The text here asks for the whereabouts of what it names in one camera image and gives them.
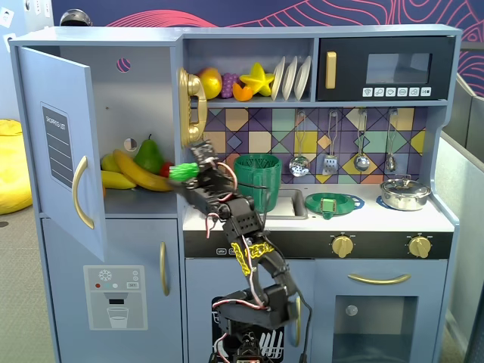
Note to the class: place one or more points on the metal soup ladle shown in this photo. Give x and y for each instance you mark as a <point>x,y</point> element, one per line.
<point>362,163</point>

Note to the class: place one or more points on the orange toy slice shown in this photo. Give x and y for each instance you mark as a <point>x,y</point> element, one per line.
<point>241,94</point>

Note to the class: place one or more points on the black toy microwave door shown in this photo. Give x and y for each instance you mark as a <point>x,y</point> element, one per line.
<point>348,64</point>

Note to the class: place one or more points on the green ribbed cup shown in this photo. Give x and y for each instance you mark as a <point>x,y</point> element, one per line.
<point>261,174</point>

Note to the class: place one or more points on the yellow bean bag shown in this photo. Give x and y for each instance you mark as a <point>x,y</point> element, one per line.
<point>13,170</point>

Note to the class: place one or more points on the metal skimmer ladle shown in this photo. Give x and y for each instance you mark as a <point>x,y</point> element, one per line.
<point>299,165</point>

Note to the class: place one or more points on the black round helmet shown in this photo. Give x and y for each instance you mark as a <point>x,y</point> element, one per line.
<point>75,18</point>

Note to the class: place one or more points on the green toy pineapple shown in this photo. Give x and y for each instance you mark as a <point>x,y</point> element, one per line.
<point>183,171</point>

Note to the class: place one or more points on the red toy fruit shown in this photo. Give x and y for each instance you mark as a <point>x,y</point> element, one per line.
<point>165,168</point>

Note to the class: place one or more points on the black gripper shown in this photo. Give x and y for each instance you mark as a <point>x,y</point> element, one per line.
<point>199,181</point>

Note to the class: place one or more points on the steel pot with lid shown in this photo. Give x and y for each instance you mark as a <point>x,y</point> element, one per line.
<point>404,196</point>

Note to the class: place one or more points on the metal slotted spatula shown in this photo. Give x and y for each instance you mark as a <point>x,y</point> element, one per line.
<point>330,165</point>

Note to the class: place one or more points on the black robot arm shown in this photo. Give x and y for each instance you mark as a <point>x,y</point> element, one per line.
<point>244,219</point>

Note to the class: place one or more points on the purple toy grapes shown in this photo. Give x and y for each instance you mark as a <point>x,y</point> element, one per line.
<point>228,85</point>

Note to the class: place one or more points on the white wall socket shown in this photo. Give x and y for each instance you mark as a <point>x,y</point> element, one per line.
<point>7,17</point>

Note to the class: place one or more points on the yellow toy lemon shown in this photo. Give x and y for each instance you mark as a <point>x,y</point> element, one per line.
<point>109,162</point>

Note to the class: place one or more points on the yellow red toy mango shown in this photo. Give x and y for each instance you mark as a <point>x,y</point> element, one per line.
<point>211,81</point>

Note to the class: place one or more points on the large yellow toy banana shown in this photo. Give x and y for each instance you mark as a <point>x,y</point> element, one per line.
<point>140,174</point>

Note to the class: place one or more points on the gold toy telephone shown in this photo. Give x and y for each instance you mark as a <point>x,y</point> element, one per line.
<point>191,98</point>

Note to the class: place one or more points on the green toy pear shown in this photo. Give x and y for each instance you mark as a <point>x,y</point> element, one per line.
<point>149,155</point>

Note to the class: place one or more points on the blue cabinet door with list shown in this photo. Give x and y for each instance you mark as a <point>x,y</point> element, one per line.
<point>53,94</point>

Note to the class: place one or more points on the gold stove knob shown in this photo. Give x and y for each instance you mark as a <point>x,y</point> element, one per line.
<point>343,246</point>
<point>418,246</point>

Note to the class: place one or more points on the blue toy kitchen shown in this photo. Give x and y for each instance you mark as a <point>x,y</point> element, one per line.
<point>113,238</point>

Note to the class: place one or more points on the white toy plate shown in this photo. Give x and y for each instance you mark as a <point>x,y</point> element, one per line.
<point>302,77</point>
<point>289,79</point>
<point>278,79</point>

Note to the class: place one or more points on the yellow toy starfruit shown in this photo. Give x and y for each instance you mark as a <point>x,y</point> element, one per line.
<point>259,79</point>

